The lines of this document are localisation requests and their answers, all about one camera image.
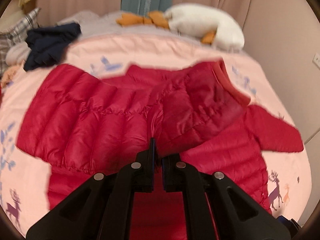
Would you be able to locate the light grey folded garment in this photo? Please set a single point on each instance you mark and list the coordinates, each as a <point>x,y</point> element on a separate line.
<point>17,54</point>

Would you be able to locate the peach crumpled cloth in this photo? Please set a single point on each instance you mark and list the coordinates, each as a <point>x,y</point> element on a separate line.
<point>10,73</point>

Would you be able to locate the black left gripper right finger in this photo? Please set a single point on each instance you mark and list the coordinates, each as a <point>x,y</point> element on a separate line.
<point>215,207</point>

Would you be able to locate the grey plaid pillow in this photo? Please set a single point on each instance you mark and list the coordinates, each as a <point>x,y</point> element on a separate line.
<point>17,34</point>

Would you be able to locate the dark navy crumpled garment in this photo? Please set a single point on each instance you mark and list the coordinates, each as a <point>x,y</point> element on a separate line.
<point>48,44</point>

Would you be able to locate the pink deer print duvet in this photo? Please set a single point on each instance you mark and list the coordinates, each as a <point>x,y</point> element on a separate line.
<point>111,55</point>

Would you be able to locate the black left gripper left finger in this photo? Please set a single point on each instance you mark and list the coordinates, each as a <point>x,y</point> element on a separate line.
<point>101,207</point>

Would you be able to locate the white goose plush toy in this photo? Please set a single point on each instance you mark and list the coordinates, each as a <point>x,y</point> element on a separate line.
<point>210,25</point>

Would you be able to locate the red down puffer jacket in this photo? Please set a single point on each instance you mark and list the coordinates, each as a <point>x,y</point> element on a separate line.
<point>82,125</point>

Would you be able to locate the white wall power strip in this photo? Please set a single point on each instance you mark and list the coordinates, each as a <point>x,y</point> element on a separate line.
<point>316,60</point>

